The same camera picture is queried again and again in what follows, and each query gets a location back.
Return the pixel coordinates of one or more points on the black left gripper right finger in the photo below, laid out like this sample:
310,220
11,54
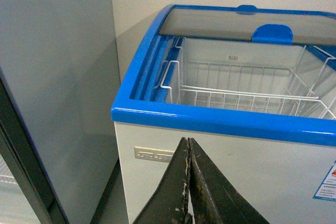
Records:
214,198

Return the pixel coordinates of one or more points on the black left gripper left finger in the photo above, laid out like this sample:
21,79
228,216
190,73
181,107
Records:
169,203

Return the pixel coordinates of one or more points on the grey upright fridge cabinet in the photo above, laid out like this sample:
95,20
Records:
59,61

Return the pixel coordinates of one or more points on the China energy label sticker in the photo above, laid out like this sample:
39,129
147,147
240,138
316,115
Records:
325,190

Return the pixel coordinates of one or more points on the white blue chest freezer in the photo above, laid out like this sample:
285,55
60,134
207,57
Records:
272,160

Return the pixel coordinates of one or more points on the glass sliding freezer lid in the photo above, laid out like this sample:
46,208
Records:
308,27

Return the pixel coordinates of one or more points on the white wall power socket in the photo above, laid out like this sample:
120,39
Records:
152,154

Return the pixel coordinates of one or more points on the white wire freezer basket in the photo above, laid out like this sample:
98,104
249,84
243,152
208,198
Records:
297,80

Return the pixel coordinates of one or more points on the blue lid handle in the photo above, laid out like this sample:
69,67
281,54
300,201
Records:
246,9
273,34

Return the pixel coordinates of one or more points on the blue rear lid handle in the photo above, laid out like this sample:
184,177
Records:
246,9

